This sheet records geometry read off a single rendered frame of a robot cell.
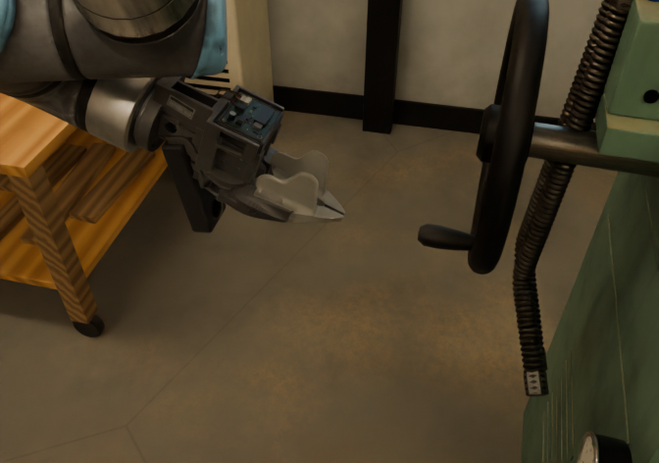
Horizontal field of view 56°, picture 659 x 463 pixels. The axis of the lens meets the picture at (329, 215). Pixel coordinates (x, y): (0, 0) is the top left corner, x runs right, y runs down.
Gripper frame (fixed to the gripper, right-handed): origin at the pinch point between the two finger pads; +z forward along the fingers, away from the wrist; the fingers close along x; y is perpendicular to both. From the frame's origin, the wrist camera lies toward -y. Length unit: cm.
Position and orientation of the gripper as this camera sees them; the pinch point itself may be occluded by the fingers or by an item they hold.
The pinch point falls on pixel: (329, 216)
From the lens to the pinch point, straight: 62.7
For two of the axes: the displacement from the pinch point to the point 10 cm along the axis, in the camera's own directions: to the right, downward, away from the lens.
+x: 2.8, -6.3, 7.3
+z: 9.0, 4.4, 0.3
